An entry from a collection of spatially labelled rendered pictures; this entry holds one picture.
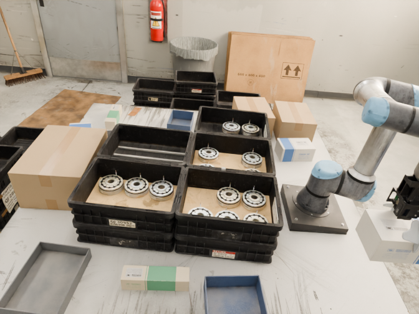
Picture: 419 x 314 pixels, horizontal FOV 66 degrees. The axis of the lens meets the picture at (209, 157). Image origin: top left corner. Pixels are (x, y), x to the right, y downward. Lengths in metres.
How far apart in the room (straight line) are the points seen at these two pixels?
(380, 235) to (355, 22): 3.76
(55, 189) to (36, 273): 0.35
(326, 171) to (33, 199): 1.28
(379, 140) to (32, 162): 1.43
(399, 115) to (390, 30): 3.84
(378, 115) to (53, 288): 1.18
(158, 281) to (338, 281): 0.70
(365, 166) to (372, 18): 3.33
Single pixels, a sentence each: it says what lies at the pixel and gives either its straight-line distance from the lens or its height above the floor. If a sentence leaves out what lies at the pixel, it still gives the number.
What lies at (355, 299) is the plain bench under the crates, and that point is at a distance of 1.41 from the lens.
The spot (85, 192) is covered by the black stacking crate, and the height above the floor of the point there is 0.87.
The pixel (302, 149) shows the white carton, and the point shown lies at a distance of 1.93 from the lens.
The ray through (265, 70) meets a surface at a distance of 4.23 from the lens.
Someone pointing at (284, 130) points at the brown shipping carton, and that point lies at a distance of 2.05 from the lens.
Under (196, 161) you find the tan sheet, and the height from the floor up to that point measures 0.83.
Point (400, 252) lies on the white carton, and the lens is 1.07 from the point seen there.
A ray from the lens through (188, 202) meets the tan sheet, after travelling 1.37.
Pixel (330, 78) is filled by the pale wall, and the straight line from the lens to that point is 4.70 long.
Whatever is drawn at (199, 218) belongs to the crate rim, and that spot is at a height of 0.93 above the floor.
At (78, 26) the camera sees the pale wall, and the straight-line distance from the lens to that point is 4.55.
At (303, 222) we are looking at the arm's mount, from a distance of 1.52.
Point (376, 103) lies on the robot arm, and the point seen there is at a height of 1.44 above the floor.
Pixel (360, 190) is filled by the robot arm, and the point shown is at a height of 0.93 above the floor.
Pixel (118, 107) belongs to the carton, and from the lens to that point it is 2.26.
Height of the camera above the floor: 1.78
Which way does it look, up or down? 35 degrees down
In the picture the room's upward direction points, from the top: 5 degrees clockwise
